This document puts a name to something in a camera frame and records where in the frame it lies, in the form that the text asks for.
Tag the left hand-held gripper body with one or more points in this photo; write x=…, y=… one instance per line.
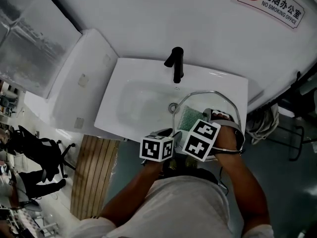
x=156, y=147

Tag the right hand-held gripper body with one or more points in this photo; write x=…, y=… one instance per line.
x=200, y=140

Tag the glass pot lid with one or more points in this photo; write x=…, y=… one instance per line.
x=198, y=100

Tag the green scrubbing sponge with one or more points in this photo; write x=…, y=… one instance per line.
x=189, y=119

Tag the person's left forearm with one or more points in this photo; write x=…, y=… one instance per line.
x=131, y=197

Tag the person's right forearm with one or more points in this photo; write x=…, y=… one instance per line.
x=242, y=190

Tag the person's right hand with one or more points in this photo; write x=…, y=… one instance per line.
x=227, y=140

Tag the gold shoe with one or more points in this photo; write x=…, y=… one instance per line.
x=174, y=163
x=192, y=163

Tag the metal sink drain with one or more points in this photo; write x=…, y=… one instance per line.
x=173, y=106

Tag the person's black trousers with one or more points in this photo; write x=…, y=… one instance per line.
x=198, y=173

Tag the white ceramic sink basin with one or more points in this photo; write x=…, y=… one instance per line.
x=138, y=100

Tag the black faucet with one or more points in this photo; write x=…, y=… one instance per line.
x=178, y=68

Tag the grey towel on rack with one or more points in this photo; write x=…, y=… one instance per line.
x=263, y=123

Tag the wooden slatted platform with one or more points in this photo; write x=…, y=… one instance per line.
x=94, y=175

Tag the person's white shirt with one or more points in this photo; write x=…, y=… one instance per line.
x=183, y=212

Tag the black metal rack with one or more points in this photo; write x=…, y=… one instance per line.
x=299, y=142

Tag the black office chair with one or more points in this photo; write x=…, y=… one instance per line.
x=42, y=150

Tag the white metal shelf rack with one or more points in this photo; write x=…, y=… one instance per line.
x=27, y=219

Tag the frosted glass panel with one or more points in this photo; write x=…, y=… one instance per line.
x=29, y=46

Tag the white red wall sign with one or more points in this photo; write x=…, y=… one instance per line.
x=272, y=4

